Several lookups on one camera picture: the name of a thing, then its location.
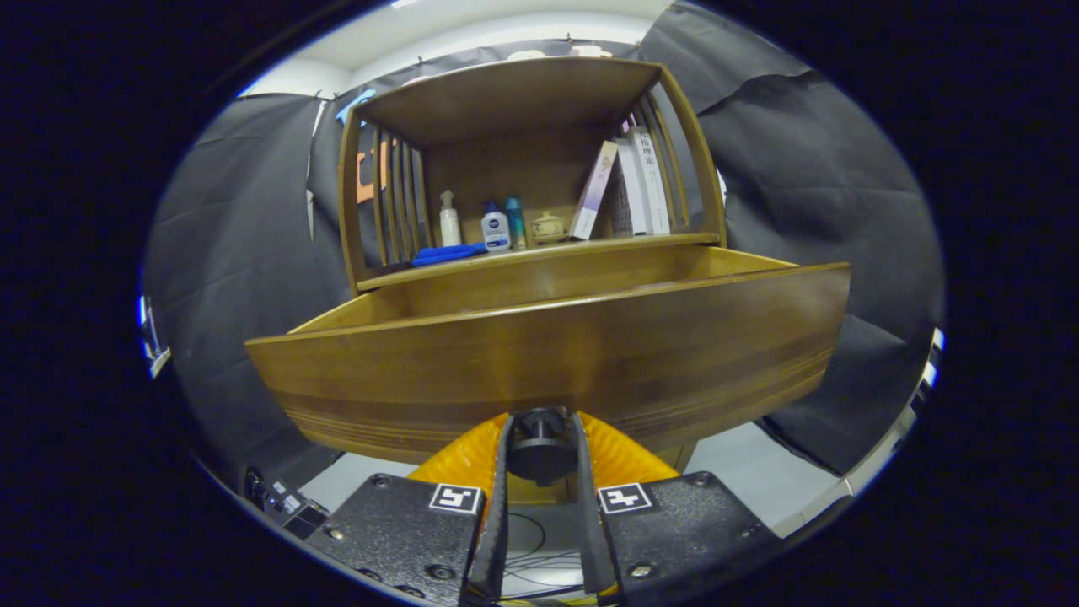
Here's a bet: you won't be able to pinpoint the white book black lettering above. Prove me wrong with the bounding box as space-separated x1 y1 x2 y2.
628 125 673 236

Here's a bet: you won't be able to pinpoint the blue folded cloth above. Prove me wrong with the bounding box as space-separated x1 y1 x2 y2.
411 243 490 268

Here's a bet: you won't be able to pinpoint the black backdrop cloth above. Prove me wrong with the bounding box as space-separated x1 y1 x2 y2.
143 0 945 490

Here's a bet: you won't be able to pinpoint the wooden cabinet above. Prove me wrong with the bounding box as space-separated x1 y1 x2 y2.
337 56 730 507

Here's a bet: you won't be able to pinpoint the thin white book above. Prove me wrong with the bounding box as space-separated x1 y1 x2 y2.
617 137 650 236

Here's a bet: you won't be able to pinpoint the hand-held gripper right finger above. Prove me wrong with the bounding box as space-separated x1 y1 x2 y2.
573 411 781 601

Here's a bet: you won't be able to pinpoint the white blue edge object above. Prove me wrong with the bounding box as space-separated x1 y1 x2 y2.
139 295 174 378

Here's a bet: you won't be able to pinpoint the wooden drawer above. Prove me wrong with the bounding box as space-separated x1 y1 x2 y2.
244 246 852 466

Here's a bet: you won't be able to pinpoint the wooden countertop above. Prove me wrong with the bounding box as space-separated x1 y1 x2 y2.
358 233 722 293

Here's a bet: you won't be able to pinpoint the white bottle blue cap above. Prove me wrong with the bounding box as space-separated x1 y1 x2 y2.
480 201 513 254

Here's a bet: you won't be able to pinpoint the black box white labels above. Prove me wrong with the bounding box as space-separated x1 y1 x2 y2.
244 468 330 540

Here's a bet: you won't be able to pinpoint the beige lidded teacup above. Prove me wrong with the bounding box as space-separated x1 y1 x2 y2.
531 211 569 246

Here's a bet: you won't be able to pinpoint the purple white book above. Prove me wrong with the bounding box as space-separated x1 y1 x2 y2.
568 140 620 242

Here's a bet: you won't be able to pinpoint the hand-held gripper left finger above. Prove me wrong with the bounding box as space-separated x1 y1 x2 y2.
305 411 515 606

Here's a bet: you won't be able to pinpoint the white pump bottle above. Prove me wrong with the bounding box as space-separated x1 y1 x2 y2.
438 189 463 249

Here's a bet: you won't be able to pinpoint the black drawer knob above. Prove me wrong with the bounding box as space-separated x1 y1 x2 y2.
507 407 579 487

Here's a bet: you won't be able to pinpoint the thin black cables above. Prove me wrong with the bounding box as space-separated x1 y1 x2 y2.
497 510 591 601

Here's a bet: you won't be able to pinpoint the dark patterned book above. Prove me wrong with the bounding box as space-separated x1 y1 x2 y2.
610 164 635 238

